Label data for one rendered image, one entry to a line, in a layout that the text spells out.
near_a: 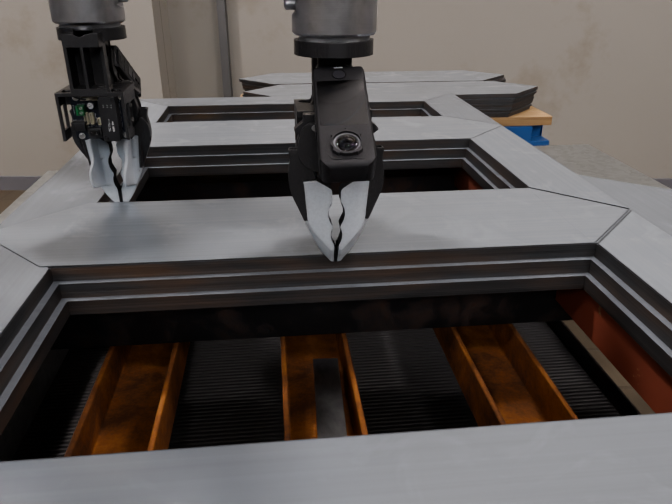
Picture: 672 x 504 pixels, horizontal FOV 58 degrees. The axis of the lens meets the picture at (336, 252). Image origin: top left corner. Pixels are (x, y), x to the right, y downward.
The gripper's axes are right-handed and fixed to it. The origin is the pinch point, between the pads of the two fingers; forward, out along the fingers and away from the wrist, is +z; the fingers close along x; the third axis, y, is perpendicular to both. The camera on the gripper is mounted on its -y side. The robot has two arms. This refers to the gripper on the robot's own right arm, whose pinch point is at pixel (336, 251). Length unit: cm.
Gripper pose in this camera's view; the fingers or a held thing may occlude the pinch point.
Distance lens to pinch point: 60.1
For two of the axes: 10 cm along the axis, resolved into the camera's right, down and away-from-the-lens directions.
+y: -1.0, -4.2, 9.0
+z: 0.0, 9.1, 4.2
